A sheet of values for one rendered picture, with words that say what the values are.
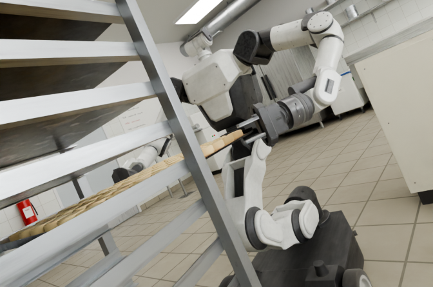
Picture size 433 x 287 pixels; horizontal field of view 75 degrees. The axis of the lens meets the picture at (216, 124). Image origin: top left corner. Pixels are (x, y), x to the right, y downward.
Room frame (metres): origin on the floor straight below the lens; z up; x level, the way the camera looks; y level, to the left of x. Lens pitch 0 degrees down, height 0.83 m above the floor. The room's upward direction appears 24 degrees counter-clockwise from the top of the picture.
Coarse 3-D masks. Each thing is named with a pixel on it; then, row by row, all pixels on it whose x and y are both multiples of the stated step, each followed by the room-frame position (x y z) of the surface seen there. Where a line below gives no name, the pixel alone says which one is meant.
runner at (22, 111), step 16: (48, 96) 0.42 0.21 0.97; (64, 96) 0.44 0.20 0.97; (80, 96) 0.46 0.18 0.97; (96, 96) 0.49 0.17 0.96; (112, 96) 0.51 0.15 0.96; (128, 96) 0.54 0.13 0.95; (144, 96) 0.57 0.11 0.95; (0, 112) 0.37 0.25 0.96; (16, 112) 0.38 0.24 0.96; (32, 112) 0.40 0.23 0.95; (48, 112) 0.41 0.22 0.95; (64, 112) 0.44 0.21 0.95; (80, 112) 0.48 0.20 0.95; (0, 128) 0.38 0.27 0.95
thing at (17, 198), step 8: (128, 152) 0.68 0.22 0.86; (112, 160) 0.72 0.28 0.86; (88, 168) 0.60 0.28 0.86; (64, 176) 0.49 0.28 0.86; (72, 176) 0.63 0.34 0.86; (48, 184) 0.54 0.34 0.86; (56, 184) 0.70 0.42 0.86; (24, 192) 0.45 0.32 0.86; (32, 192) 0.56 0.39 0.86; (8, 200) 0.47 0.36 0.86; (16, 200) 0.59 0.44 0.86; (0, 208) 0.65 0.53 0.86
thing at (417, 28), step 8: (432, 16) 1.31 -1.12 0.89; (416, 24) 1.35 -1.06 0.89; (424, 24) 1.33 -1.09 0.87; (432, 24) 1.32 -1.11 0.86; (400, 32) 1.39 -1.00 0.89; (408, 32) 1.37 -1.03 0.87; (416, 32) 1.36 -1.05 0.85; (384, 40) 1.42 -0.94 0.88; (392, 40) 1.41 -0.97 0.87; (400, 40) 1.39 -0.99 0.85; (360, 48) 1.48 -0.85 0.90; (368, 48) 1.47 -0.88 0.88; (376, 48) 1.45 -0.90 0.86; (384, 48) 1.43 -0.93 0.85; (344, 56) 1.53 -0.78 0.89; (352, 56) 1.51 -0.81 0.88; (360, 56) 1.49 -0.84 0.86; (368, 56) 1.47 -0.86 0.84
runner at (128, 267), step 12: (192, 204) 0.58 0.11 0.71; (204, 204) 0.60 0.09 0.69; (180, 216) 0.54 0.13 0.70; (192, 216) 0.56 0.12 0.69; (168, 228) 0.51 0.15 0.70; (180, 228) 0.53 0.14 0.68; (156, 240) 0.48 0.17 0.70; (168, 240) 0.50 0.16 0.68; (132, 252) 0.44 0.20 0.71; (144, 252) 0.46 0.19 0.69; (156, 252) 0.47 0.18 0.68; (120, 264) 0.42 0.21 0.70; (132, 264) 0.43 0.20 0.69; (144, 264) 0.45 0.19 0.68; (108, 276) 0.40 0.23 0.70; (120, 276) 0.41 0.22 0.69; (132, 276) 0.43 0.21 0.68
